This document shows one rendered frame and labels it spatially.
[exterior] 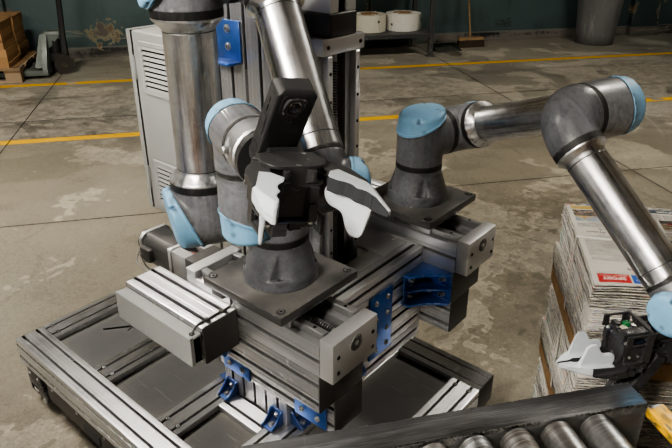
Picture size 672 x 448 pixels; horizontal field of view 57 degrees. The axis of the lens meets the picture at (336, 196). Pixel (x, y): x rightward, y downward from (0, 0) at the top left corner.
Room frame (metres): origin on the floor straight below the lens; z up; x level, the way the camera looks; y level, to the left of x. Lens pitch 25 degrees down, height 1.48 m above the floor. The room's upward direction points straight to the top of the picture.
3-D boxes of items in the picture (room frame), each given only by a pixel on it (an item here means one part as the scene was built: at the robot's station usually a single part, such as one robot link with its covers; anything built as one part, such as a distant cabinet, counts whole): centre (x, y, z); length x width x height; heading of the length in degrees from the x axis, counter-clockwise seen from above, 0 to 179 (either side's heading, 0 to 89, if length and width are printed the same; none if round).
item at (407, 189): (1.45, -0.21, 0.87); 0.15 x 0.15 x 0.10
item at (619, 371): (0.85, -0.48, 0.77); 0.09 x 0.05 x 0.02; 102
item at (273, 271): (1.08, 0.11, 0.87); 0.15 x 0.15 x 0.10
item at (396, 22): (7.21, -0.18, 0.55); 1.80 x 0.70 x 1.09; 102
